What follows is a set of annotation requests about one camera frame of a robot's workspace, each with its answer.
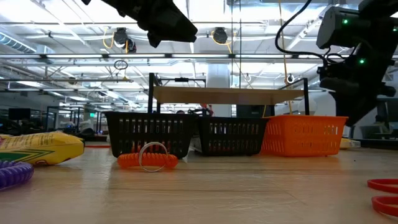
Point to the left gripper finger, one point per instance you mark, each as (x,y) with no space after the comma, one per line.
(171,25)

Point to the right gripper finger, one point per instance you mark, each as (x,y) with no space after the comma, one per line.
(354,107)

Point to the orange coil wristband keyring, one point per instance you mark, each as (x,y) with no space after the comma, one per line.
(127,160)

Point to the purple coil wristband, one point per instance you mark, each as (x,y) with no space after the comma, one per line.
(15,174)

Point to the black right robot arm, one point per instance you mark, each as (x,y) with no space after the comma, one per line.
(342,31)

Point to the orange plastic basket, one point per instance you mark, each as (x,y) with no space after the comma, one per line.
(304,119)

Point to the black background gantry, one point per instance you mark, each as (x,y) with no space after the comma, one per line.
(182,79)

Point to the wooden shelf riser black legs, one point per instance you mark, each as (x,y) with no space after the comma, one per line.
(227,95)

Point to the black plastic basket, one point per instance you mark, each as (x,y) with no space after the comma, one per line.
(233,119)
(149,115)

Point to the black background monitor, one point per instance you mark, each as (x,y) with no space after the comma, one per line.
(19,114)

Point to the black aluminium table frame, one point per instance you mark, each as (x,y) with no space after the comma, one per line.
(379,143)

